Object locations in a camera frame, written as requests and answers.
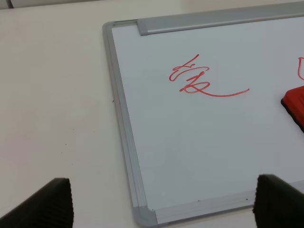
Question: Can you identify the red whiteboard eraser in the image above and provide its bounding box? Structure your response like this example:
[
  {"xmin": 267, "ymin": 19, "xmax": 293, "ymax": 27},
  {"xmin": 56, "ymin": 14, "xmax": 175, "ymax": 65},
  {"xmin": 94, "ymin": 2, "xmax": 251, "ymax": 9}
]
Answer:
[{"xmin": 281, "ymin": 86, "xmax": 304, "ymax": 132}]

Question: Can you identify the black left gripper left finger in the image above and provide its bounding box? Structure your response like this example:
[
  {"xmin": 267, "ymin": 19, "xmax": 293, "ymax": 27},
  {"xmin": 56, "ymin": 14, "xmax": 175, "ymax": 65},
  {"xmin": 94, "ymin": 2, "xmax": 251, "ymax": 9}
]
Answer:
[{"xmin": 0, "ymin": 178, "xmax": 74, "ymax": 228}]

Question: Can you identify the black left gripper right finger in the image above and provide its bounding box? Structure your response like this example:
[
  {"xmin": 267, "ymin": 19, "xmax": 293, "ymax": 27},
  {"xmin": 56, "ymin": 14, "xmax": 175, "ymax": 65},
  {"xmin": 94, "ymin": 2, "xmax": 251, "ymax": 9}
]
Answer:
[{"xmin": 253, "ymin": 174, "xmax": 304, "ymax": 228}]

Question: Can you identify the white whiteboard with aluminium frame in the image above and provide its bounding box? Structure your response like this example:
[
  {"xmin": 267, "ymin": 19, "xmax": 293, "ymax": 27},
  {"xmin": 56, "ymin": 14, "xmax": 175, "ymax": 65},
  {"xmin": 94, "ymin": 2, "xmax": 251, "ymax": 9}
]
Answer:
[{"xmin": 103, "ymin": 1, "xmax": 304, "ymax": 228}]

